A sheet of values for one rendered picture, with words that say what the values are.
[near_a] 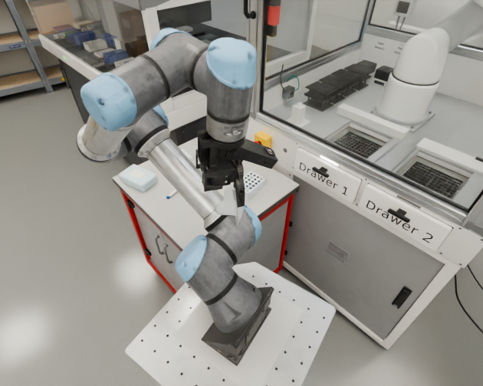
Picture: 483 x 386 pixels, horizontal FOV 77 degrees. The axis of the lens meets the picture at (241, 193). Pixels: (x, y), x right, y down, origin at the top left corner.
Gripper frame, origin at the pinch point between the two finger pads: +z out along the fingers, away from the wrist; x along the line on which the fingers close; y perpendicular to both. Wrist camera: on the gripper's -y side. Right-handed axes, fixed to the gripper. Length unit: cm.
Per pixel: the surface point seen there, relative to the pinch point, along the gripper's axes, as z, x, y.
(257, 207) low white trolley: 41, -25, -23
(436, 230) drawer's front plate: 19, 14, -67
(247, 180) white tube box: 39, -39, -24
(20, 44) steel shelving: 108, -355, 117
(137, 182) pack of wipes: 43, -53, 21
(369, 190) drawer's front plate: 21, -8, -57
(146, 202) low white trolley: 46, -44, 19
